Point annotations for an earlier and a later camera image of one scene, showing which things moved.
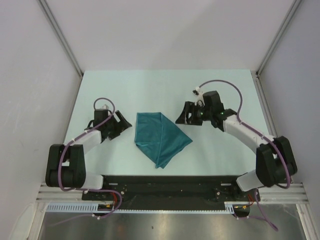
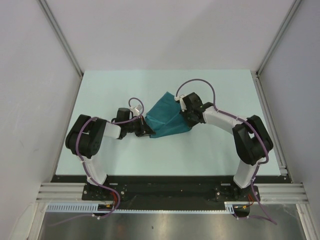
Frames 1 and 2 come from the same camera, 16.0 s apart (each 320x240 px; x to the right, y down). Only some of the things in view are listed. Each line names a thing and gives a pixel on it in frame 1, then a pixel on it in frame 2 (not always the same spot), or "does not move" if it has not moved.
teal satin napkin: x=159 y=139 to x=165 y=118
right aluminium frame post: x=278 y=37 does not move
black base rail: x=165 y=192 does not move
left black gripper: x=119 y=127 to x=144 y=129
